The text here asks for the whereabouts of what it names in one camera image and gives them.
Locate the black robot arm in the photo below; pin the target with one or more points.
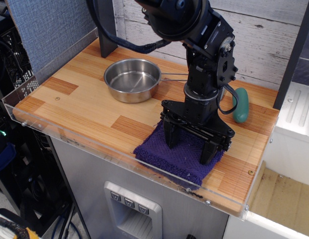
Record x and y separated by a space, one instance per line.
209 43

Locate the white toy sink unit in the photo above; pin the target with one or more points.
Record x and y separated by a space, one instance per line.
279 202

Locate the dark grey post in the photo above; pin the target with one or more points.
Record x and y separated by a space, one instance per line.
105 13
293 61

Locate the silver toy fridge cabinet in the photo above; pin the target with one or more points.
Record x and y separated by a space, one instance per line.
118 198

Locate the purple terry cloth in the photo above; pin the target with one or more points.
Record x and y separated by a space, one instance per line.
183 160

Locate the black plastic crate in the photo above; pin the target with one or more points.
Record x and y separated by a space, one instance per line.
15 67

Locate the clear acrylic table guard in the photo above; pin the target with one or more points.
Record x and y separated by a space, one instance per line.
95 135

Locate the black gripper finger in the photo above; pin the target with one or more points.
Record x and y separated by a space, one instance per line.
211 152
171 132

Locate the dark grey left post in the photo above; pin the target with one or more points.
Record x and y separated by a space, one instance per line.
105 13

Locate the dark grey right post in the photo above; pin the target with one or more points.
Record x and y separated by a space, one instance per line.
293 61

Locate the blue fabric panel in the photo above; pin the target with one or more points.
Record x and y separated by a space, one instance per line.
52 31

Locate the dark green toy cucumber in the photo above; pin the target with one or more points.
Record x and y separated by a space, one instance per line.
241 113

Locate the stainless steel pot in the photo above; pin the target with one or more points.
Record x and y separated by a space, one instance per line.
133 80

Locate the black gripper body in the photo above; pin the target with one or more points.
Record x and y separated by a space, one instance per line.
198 115

